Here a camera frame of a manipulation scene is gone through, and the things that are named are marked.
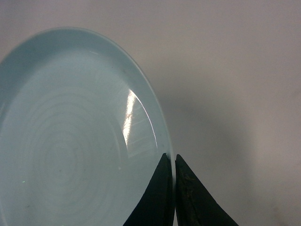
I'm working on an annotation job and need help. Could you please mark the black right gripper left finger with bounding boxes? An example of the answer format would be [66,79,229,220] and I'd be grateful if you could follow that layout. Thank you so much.
[124,153,174,226]

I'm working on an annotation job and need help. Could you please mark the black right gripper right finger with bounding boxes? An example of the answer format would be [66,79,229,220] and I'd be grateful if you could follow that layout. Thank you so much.
[175,154,237,226]

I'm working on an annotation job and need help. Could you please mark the light blue round plate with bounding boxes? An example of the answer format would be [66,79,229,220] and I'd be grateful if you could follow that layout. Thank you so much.
[0,28,175,226]

